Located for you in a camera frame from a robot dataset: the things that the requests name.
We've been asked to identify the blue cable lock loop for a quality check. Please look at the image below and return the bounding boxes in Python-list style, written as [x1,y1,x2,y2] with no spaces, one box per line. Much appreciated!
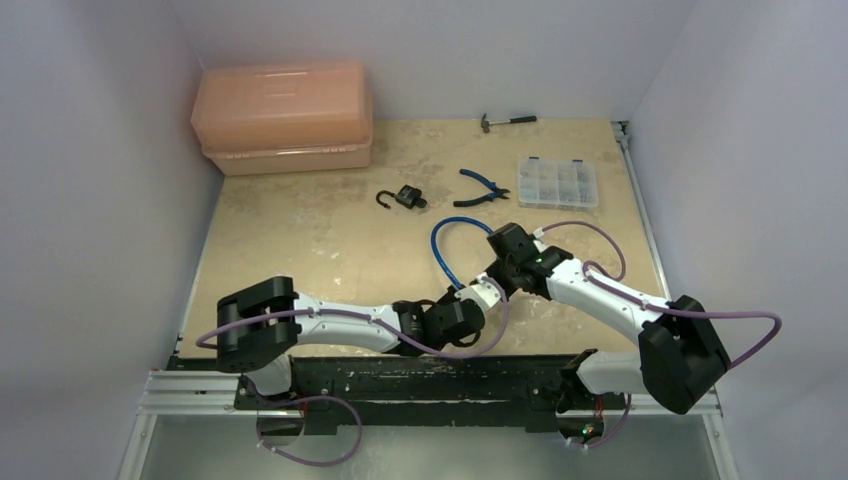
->
[429,216,493,290]

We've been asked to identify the black lock body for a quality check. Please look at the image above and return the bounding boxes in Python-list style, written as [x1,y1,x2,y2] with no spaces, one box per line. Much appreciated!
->
[375,185,427,209]

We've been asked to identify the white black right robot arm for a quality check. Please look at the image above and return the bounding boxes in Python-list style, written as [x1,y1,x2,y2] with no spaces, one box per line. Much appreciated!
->
[487,223,731,414]

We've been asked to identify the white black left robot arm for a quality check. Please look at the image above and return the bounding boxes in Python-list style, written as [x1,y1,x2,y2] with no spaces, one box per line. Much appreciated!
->
[196,276,504,409]

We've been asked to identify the clear plastic screw organizer box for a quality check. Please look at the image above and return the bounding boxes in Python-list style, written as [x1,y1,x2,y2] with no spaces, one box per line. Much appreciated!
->
[517,157,600,211]

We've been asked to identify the orange plastic toolbox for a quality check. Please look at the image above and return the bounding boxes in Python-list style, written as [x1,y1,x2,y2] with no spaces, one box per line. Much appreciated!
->
[191,61,374,176]

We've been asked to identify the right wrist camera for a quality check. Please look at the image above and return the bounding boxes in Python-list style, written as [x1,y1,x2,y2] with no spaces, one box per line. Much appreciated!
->
[531,227,548,252]

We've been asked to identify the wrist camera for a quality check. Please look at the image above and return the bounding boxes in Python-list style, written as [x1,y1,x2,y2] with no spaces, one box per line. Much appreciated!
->
[531,227,548,252]
[454,275,508,312]

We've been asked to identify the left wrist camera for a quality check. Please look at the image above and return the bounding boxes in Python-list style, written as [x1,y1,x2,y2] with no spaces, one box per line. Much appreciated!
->
[454,275,508,312]

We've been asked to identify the blue handled pliers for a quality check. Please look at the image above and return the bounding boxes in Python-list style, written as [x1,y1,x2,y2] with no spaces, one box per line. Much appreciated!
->
[453,168,512,209]

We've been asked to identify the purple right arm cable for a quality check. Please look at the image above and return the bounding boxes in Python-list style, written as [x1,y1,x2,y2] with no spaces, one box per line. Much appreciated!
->
[539,220,784,452]

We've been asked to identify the small black handled hammer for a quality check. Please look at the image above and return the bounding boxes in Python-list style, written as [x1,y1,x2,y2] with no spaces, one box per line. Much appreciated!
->
[480,113,538,134]

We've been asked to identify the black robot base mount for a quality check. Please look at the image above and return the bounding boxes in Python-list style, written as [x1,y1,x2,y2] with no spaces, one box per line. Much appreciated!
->
[165,354,684,435]

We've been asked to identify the aluminium frame rail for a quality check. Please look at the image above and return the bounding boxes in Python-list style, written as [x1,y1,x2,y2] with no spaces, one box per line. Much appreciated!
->
[147,120,731,435]

